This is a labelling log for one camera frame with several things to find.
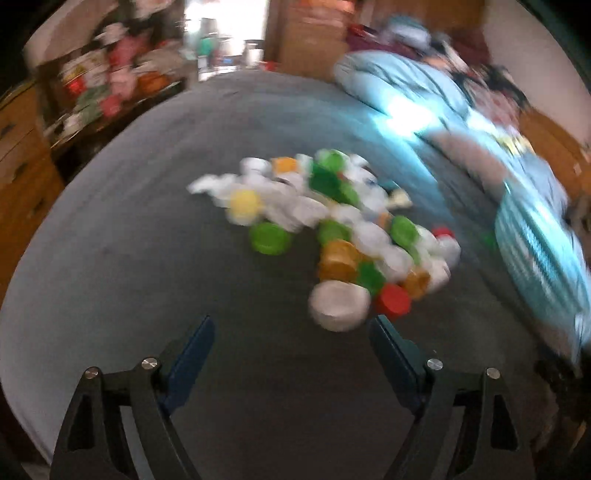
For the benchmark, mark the cardboard box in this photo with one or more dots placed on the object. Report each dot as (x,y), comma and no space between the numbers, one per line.
(309,37)

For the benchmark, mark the heap of clothes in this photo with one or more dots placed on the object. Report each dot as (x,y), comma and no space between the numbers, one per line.
(480,83)

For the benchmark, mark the arched patterned board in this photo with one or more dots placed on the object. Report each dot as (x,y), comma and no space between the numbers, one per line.
(55,32)

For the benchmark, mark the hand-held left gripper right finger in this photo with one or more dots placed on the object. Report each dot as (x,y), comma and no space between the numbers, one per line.
(390,355)

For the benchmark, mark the large white jar lid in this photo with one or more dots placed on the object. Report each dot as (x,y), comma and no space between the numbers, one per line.
(339,304)

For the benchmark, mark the wooden dresser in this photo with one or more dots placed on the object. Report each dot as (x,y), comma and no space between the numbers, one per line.
(23,175)

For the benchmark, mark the light blue laundry basket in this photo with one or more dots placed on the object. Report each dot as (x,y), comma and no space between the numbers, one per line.
(535,258)

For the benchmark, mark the light blue quilt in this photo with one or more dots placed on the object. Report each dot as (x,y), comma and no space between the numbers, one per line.
(406,87)

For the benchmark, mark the pile of plastic bottle caps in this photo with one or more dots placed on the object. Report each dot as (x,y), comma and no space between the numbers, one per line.
(300,207)

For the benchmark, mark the wooden headboard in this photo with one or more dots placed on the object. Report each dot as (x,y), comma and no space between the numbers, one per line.
(549,143)

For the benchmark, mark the single green bottle cap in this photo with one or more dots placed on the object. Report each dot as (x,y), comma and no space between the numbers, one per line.
(487,240)

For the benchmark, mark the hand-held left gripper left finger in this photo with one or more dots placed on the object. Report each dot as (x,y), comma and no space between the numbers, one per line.
(191,355)

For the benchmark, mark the cluttered dark side table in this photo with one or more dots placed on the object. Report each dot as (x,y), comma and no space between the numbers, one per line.
(111,78)

